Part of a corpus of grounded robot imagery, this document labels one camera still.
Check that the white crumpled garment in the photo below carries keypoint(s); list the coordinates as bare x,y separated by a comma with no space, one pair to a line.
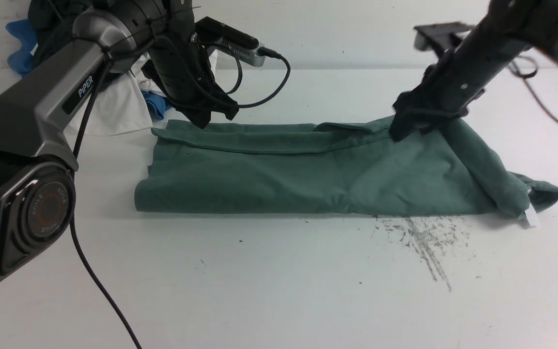
131,103

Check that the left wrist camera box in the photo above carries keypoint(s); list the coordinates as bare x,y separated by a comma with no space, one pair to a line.
231,41

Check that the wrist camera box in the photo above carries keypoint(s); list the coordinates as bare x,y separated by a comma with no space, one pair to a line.
440,37
231,41

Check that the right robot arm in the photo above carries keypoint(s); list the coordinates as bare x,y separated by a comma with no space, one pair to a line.
542,25

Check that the green long-sleeved shirt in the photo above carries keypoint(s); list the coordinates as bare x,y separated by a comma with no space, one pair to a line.
332,168

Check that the blue crumpled garment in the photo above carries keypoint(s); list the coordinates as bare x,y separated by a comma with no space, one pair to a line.
21,63

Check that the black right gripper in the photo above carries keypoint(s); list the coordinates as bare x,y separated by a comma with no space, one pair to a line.
461,74

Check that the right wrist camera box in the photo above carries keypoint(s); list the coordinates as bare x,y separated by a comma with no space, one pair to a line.
440,37

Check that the dark green crumpled garment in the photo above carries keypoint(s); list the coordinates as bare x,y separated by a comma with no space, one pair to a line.
52,22

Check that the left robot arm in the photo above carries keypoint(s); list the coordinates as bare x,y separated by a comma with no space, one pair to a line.
37,191

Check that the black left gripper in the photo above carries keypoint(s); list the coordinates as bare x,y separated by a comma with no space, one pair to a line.
183,66

